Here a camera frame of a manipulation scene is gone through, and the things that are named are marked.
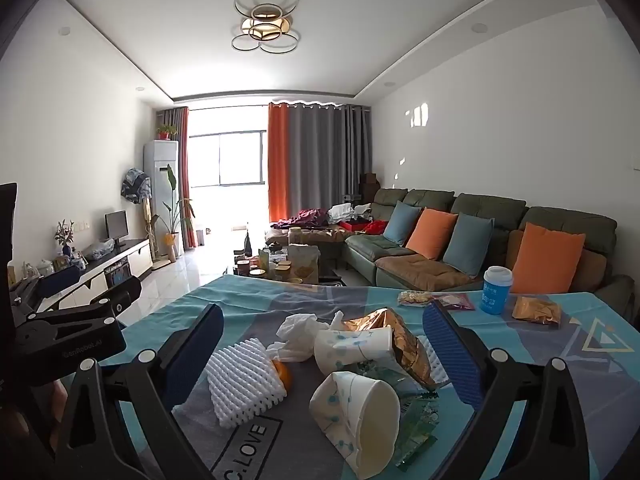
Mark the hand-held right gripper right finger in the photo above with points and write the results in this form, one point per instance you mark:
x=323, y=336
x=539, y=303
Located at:
x=450, y=355

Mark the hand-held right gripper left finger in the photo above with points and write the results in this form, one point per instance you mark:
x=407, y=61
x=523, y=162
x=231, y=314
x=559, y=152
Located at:
x=197, y=355

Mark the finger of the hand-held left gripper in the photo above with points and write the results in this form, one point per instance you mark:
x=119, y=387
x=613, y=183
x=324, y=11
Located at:
x=60, y=280
x=122, y=292

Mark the white foam fruit net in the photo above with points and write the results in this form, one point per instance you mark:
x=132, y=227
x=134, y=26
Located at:
x=240, y=385
x=430, y=360

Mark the floral white paper cup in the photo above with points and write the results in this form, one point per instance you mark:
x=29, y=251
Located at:
x=360, y=425
x=350, y=347

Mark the white ceramic jar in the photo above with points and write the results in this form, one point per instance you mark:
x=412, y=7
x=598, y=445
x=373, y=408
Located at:
x=46, y=266

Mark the blue and white porcelain bowl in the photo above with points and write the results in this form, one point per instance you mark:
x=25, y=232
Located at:
x=77, y=258

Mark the white and black TV cabinet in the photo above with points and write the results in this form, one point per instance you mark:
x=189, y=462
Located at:
x=135, y=255

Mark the bonsai in blue vase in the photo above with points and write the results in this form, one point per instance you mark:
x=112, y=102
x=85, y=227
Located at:
x=65, y=237

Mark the clear plastic bag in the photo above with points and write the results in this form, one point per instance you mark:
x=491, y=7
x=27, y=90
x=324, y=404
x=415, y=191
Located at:
x=99, y=249

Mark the copper foil bag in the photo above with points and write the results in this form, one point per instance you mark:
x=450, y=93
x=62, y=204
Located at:
x=400, y=345

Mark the dark red snack packet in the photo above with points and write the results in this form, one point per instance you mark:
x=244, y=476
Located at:
x=455, y=303

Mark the small gold snack packet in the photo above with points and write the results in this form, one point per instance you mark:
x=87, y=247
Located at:
x=415, y=298

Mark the black monitor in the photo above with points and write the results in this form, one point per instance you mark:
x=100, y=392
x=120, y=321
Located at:
x=116, y=224

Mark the blue cup with white lid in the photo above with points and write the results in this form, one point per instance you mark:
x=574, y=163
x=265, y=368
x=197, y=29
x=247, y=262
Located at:
x=495, y=292

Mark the green snack packet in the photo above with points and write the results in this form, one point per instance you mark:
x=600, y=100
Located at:
x=415, y=430

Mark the tall leafy potted plant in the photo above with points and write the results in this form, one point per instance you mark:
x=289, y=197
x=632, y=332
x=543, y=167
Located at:
x=172, y=220

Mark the orange fruit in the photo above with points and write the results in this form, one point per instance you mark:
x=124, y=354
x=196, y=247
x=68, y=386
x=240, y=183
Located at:
x=284, y=376

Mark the brown seat pad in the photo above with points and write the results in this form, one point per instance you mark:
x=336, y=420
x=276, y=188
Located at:
x=420, y=270

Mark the small floor bin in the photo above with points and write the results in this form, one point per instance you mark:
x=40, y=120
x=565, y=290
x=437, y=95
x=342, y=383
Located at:
x=201, y=238

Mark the crumpled white tissue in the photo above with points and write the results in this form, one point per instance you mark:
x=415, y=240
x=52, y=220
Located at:
x=300, y=335

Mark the cloth-covered standing fan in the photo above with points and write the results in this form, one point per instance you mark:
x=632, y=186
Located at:
x=135, y=185

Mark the blue cushion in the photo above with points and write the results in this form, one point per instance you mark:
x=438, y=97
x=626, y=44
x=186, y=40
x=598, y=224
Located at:
x=402, y=224
x=467, y=245

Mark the printed teal tablecloth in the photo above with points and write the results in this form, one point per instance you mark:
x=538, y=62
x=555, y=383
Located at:
x=550, y=410

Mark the orange cushion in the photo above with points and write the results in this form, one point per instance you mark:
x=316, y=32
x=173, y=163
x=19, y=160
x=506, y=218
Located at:
x=430, y=235
x=547, y=260

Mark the orange and grey curtain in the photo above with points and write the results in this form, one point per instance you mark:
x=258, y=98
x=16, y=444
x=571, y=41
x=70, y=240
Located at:
x=182, y=170
x=320, y=160

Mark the white standing air conditioner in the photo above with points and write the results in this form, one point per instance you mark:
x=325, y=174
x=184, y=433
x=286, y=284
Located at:
x=160, y=160

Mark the glass coffee table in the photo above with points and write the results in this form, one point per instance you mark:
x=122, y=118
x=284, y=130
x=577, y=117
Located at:
x=330, y=274

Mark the red cloth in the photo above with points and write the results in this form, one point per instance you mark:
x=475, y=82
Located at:
x=375, y=227

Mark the potted plant in red pot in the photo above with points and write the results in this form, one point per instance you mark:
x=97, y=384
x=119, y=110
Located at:
x=166, y=132

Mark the brown ottoman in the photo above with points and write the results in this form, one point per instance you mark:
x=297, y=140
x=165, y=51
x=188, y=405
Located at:
x=330, y=240

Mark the large window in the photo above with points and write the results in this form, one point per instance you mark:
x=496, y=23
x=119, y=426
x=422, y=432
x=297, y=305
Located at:
x=225, y=157

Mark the maroon clothes pile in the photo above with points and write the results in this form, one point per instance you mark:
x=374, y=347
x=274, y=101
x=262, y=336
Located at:
x=305, y=219

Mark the white clothes pile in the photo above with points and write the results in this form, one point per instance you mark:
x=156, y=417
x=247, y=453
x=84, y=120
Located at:
x=347, y=211

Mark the green sofa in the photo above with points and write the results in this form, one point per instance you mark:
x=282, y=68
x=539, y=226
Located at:
x=565, y=220

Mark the brown cardboard boxes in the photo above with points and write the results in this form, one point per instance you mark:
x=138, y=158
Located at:
x=369, y=185

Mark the gold picture frame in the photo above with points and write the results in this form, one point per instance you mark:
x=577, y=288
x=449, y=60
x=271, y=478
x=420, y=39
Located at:
x=61, y=262

